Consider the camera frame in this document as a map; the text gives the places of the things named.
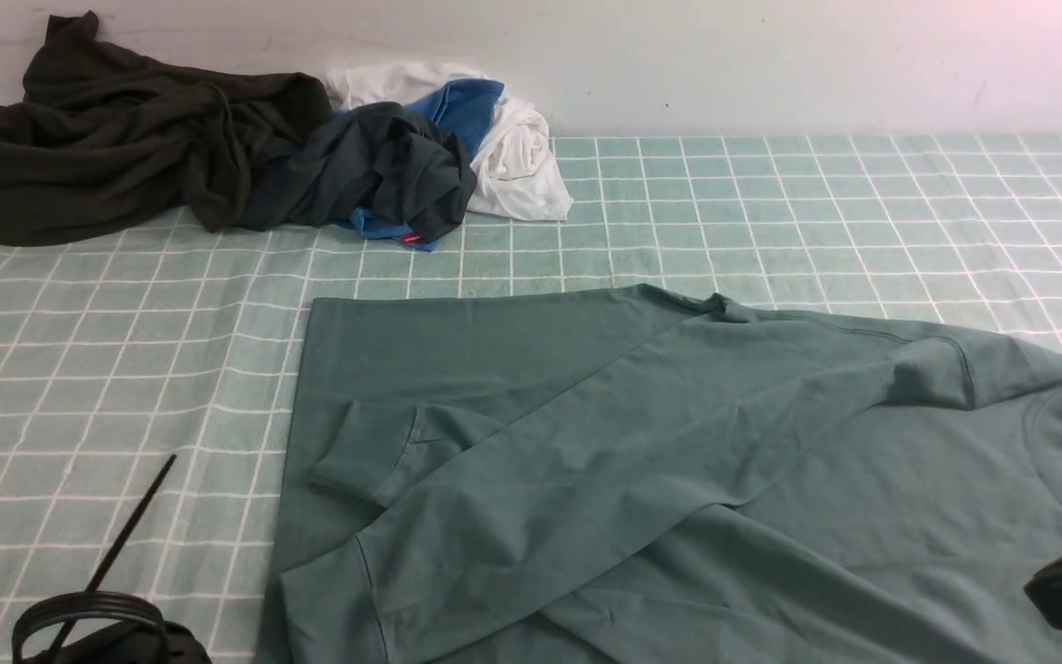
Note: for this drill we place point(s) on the dark teal crumpled garment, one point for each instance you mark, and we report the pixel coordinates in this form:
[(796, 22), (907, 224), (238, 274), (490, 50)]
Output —
[(380, 160)]

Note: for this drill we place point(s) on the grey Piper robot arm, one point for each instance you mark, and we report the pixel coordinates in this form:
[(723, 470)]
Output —
[(96, 626)]

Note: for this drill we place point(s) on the green checkered tablecloth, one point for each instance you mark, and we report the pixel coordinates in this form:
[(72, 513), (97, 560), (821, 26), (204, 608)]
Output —
[(169, 341)]

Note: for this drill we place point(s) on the green long-sleeved shirt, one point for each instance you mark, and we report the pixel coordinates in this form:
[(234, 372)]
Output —
[(633, 476)]

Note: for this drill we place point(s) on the dark olive crumpled garment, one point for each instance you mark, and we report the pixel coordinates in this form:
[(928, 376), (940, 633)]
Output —
[(106, 138)]

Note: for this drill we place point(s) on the white crumpled garment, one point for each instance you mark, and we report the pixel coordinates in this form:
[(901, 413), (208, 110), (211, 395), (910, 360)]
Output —
[(518, 174)]

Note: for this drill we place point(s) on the blue crumpled garment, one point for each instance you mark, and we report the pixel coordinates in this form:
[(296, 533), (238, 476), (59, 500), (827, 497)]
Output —
[(460, 112)]

